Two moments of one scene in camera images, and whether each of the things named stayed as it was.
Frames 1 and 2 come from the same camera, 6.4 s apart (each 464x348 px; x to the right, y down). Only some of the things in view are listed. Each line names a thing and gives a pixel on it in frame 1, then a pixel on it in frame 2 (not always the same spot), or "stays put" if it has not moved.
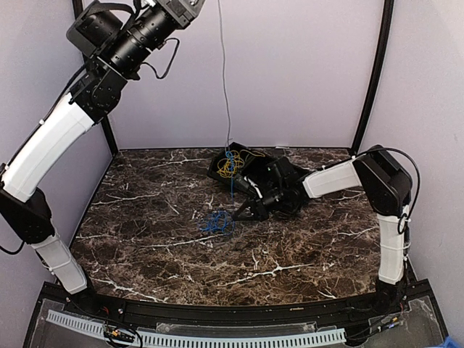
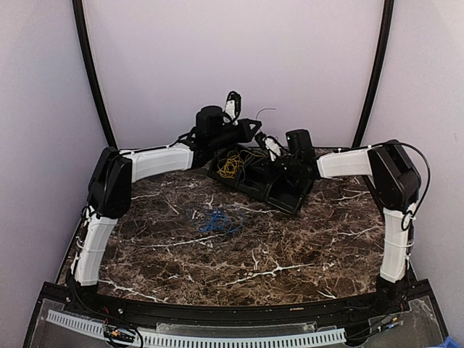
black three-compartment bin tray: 237,159 stays put
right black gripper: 257,214 → 268,171
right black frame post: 388,7 stays put
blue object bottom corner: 449,343 stays put
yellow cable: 228,167 stays put
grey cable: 224,76 → 256,117
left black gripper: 183,11 → 249,135
